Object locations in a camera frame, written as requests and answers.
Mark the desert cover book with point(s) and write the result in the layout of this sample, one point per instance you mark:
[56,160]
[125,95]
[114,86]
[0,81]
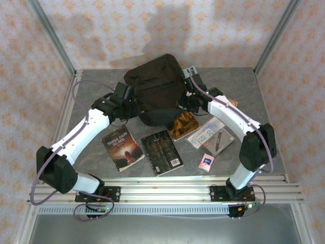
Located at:
[182,125]

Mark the grey-blue calculator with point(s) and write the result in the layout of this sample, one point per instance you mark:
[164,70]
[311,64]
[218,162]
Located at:
[186,69]

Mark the black backpack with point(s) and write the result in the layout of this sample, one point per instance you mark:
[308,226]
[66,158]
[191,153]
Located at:
[157,86]

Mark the clear pouch with blue card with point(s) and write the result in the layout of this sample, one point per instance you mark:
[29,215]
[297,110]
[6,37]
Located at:
[198,137]

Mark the orange book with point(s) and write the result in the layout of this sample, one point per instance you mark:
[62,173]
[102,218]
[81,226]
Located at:
[232,103]

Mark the clear pen box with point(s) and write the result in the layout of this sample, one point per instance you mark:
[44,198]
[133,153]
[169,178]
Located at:
[223,141]

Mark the Three Days to See book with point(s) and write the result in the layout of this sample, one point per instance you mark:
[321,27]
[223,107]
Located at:
[122,147]

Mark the black book with barcode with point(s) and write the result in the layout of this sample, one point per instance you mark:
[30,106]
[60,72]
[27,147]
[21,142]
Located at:
[162,152]

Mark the small pink packet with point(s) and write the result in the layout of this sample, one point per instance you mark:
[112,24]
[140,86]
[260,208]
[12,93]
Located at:
[206,162]

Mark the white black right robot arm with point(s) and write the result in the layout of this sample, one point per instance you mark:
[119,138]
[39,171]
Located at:
[228,111]

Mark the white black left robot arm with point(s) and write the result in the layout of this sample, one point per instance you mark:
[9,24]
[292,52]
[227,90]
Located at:
[76,137]

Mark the green circuit board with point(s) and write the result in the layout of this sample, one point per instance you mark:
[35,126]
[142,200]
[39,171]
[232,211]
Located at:
[97,209]
[250,205]

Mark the grey metal lower panel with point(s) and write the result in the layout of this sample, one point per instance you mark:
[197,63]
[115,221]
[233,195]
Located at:
[165,231]

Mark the aluminium table side rail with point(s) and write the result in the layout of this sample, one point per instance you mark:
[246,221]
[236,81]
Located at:
[64,114]

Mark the aluminium table edge rail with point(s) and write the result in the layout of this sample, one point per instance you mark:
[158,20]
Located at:
[165,179]

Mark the aluminium frame post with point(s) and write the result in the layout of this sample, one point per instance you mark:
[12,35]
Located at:
[51,33]
[277,34]

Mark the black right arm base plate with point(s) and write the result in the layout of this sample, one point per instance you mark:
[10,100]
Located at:
[215,193]

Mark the aluminium front rail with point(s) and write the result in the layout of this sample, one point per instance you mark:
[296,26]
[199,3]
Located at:
[165,193]

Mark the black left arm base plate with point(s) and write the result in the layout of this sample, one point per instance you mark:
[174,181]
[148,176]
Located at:
[115,190]

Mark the aluminium frame leg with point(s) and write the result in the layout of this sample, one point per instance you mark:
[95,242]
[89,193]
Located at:
[303,223]
[25,226]

